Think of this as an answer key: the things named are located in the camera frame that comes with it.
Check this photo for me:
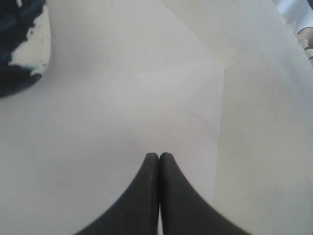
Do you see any white square plate blue paint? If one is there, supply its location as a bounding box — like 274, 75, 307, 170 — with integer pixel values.
0, 0, 51, 97

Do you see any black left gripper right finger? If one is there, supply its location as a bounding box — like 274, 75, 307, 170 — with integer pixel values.
159, 153, 247, 235

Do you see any white paper sheet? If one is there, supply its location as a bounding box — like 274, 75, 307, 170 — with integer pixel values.
0, 0, 224, 235

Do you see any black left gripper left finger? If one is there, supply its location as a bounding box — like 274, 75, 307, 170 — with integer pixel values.
78, 153, 159, 235

